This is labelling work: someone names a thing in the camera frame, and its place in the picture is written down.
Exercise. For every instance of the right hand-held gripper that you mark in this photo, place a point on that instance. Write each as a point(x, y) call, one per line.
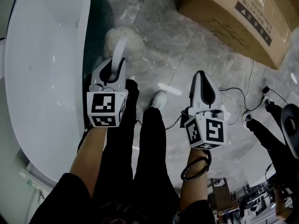
point(205, 129)

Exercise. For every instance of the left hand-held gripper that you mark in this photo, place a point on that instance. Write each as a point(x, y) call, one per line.
point(104, 104)

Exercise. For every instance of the white bathtub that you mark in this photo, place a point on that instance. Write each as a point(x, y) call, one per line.
point(44, 73)

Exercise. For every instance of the another person's forearm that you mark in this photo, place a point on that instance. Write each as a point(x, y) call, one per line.
point(281, 202)

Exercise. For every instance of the person's left forearm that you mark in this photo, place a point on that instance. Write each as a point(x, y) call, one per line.
point(88, 153)

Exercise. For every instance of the person's right forearm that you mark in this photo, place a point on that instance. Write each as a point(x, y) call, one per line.
point(195, 188)

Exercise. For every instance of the person's white right shoe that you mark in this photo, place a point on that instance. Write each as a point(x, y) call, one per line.
point(158, 99)

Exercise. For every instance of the person's left leg black trousers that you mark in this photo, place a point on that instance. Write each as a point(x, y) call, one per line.
point(116, 148)

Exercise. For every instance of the person's leg black trousers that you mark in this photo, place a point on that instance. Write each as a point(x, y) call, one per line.
point(151, 153)
point(116, 148)

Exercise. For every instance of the person's right leg black trousers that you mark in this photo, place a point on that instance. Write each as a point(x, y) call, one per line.
point(151, 153)

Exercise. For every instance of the brown cardboard box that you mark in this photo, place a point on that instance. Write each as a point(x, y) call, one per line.
point(236, 15)

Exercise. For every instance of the brown wooden chair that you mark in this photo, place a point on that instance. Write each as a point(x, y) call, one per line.
point(222, 195)

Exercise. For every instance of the person's black shirt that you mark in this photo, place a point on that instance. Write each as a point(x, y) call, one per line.
point(63, 199)

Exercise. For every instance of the white drain pipe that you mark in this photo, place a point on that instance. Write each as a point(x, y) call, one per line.
point(32, 195)

